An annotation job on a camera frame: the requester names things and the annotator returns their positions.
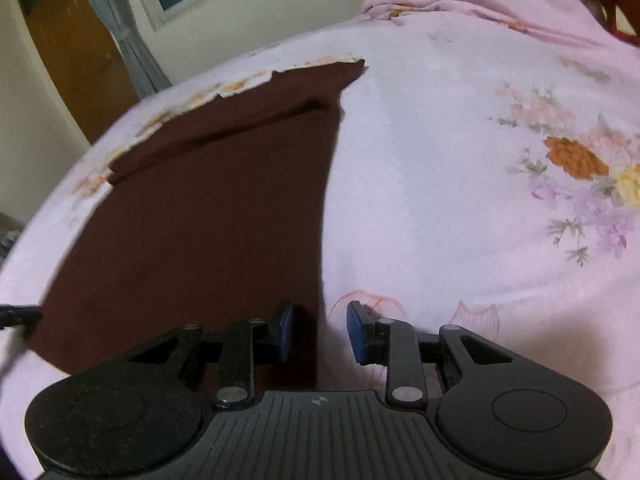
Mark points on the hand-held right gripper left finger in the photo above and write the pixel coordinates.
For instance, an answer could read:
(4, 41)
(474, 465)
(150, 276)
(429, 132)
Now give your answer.
(286, 332)

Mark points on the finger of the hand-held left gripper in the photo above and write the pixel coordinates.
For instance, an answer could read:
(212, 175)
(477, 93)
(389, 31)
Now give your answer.
(20, 316)

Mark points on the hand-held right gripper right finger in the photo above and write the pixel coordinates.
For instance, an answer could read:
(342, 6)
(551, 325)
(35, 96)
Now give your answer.
(359, 332)

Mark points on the maroon long-sleeved shirt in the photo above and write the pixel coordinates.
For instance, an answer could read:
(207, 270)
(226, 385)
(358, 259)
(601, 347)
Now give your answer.
(200, 210)

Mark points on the wooden door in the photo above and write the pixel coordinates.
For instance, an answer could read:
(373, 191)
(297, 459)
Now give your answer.
(75, 55)

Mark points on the grey curtain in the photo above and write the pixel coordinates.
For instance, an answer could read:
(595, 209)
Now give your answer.
(125, 30)

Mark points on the wooden headboard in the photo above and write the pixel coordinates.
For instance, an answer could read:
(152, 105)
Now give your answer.
(622, 5)

